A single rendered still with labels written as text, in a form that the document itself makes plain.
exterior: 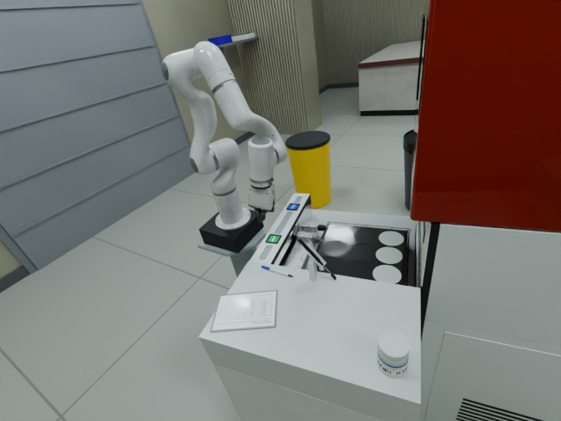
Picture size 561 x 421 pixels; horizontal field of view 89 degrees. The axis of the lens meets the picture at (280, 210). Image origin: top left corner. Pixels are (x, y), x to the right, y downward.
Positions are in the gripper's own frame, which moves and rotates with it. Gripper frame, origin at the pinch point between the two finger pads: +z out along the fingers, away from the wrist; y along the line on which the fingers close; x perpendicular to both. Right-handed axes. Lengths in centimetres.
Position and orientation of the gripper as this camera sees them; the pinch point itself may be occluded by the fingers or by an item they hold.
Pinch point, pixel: (261, 216)
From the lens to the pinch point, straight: 113.8
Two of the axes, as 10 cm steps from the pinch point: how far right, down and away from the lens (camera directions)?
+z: -0.3, 8.0, 6.0
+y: -9.3, -2.4, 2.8
